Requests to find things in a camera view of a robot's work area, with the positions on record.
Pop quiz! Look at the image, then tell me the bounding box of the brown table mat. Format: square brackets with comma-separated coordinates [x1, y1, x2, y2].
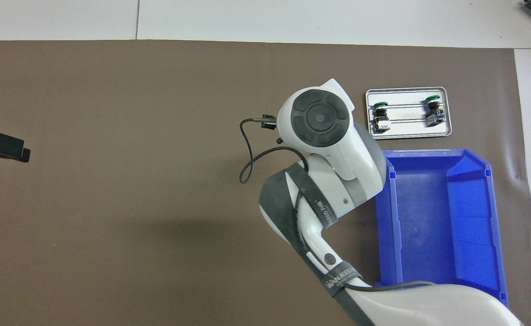
[0, 40, 531, 326]

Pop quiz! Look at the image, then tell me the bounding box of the silver metal tray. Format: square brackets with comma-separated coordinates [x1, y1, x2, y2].
[365, 86, 453, 140]

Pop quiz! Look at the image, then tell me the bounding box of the blue plastic storage bin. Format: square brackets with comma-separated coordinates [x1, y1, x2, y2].
[374, 149, 509, 308]

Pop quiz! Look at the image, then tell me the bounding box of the green push button switch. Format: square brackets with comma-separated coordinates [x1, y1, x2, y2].
[424, 96, 445, 127]
[371, 101, 392, 133]

